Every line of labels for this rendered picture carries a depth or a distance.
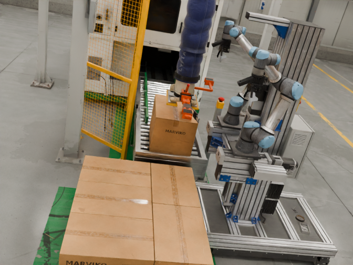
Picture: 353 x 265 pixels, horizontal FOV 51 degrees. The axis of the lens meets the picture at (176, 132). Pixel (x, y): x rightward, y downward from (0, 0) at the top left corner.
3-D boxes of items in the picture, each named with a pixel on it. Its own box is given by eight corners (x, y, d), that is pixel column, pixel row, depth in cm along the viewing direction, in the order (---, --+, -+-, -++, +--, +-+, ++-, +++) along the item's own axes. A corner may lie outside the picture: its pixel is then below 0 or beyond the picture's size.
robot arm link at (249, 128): (247, 133, 299) (252, 118, 293) (259, 141, 290) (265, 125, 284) (237, 135, 292) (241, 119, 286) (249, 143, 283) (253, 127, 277)
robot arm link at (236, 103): (225, 111, 332) (229, 98, 326) (229, 107, 343) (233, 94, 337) (238, 116, 328) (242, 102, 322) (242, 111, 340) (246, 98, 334)
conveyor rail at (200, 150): (177, 91, 572) (179, 80, 563) (180, 92, 572) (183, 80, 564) (197, 175, 367) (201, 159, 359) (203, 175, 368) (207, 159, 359)
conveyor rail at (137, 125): (135, 85, 561) (137, 73, 553) (138, 85, 562) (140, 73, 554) (132, 167, 356) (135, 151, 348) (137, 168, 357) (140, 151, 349)
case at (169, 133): (149, 126, 410) (155, 93, 392) (184, 132, 415) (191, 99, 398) (149, 154, 356) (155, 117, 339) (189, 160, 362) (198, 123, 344)
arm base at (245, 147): (250, 144, 303) (254, 134, 299) (256, 154, 290) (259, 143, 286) (233, 142, 301) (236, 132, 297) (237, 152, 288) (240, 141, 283)
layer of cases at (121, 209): (81, 191, 352) (84, 154, 335) (183, 201, 368) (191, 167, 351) (56, 297, 247) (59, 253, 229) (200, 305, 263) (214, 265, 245)
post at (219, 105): (197, 177, 440) (217, 99, 396) (203, 177, 441) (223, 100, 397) (198, 180, 434) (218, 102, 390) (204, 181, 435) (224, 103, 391)
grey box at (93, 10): (90, 28, 374) (92, -3, 361) (95, 29, 375) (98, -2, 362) (87, 32, 357) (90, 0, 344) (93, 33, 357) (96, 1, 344)
